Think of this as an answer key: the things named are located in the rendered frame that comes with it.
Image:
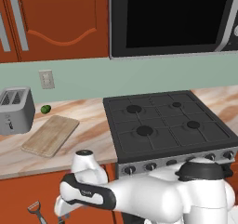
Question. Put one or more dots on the narrow orange cupboard door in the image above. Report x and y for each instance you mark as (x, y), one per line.
(6, 55)

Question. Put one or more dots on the wide orange cupboard door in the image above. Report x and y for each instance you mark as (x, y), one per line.
(65, 17)

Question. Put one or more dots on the grey wall socket plate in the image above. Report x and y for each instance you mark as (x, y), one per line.
(46, 79)

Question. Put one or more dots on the light wooden cutting board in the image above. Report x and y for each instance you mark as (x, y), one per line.
(51, 135)

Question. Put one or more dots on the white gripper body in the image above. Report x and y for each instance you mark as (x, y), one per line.
(64, 206)

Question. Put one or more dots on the black gas hob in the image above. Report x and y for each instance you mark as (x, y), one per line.
(167, 125)

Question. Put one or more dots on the grey two-slot toaster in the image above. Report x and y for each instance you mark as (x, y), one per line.
(16, 113)

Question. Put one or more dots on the green lime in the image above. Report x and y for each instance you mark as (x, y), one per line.
(46, 109)

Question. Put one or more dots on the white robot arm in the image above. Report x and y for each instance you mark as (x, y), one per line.
(173, 196)

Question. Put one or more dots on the orange drawer front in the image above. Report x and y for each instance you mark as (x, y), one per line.
(28, 187)

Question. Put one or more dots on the black hob knob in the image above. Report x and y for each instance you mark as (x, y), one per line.
(171, 162)
(129, 170)
(210, 156)
(151, 166)
(228, 155)

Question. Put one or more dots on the black and silver microwave oven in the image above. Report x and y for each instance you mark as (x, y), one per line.
(170, 17)

